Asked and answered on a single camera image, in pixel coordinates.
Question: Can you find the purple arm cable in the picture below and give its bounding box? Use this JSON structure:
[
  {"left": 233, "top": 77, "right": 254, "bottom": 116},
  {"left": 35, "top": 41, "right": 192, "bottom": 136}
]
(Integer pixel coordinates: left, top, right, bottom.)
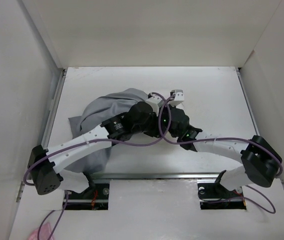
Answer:
[
  {"left": 23, "top": 92, "right": 172, "bottom": 240},
  {"left": 158, "top": 92, "right": 282, "bottom": 214}
]

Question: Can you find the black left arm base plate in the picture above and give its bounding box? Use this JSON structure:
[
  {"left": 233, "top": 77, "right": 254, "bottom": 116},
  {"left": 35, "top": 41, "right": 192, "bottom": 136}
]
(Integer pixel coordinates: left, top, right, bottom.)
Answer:
[{"left": 63, "top": 174, "right": 110, "bottom": 211}]

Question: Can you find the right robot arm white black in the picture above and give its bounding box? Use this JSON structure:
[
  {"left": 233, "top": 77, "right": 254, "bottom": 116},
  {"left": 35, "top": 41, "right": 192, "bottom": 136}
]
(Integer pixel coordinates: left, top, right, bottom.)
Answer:
[{"left": 159, "top": 106, "right": 282, "bottom": 198}]

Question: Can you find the aluminium left rail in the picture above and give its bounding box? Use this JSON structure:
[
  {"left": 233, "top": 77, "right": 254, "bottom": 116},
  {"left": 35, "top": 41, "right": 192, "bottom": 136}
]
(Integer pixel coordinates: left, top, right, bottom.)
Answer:
[{"left": 37, "top": 68, "right": 67, "bottom": 149}]

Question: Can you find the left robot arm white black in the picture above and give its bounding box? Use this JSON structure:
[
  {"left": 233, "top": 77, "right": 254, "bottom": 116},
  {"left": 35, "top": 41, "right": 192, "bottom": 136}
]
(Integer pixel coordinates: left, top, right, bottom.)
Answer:
[{"left": 24, "top": 101, "right": 160, "bottom": 196}]

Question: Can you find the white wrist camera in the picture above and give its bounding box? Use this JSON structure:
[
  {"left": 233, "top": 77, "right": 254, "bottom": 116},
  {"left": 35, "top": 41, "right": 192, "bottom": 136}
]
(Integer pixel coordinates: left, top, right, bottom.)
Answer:
[
  {"left": 169, "top": 89, "right": 184, "bottom": 107},
  {"left": 145, "top": 92, "right": 164, "bottom": 113}
]

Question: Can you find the aluminium front rail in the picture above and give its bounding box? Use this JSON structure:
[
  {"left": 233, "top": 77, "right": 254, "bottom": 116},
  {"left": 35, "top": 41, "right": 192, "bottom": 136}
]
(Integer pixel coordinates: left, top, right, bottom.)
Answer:
[{"left": 31, "top": 172, "right": 274, "bottom": 181}]

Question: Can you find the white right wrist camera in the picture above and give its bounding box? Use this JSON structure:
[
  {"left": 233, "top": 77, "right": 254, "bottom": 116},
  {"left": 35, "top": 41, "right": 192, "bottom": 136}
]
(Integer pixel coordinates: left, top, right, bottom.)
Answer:
[{"left": 169, "top": 89, "right": 184, "bottom": 107}]

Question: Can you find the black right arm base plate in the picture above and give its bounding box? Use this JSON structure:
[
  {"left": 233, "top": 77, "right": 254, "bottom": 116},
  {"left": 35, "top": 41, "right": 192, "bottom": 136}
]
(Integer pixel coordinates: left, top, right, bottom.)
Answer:
[{"left": 197, "top": 170, "right": 246, "bottom": 210}]

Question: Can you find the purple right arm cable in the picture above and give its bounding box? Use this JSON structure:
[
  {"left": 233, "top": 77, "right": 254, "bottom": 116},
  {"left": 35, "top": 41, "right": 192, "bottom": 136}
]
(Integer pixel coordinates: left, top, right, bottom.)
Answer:
[{"left": 158, "top": 92, "right": 282, "bottom": 214}]

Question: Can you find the pink bubble wrap piece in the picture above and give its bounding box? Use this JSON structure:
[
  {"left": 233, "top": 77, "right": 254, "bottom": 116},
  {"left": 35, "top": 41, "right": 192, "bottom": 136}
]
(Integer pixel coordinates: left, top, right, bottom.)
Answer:
[{"left": 27, "top": 222, "right": 55, "bottom": 240}]

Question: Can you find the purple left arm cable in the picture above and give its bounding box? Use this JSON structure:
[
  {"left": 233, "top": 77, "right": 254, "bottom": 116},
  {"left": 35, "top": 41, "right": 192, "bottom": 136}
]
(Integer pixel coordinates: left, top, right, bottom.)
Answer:
[{"left": 23, "top": 92, "right": 172, "bottom": 240}]

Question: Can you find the grey pillowcase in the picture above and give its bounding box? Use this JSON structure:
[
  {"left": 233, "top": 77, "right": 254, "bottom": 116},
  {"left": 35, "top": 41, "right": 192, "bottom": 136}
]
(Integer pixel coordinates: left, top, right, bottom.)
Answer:
[{"left": 66, "top": 88, "right": 148, "bottom": 174}]

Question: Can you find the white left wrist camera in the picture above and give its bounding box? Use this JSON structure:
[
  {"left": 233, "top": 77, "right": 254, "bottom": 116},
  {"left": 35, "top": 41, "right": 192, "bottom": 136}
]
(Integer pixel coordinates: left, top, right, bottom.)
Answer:
[{"left": 145, "top": 92, "right": 164, "bottom": 113}]

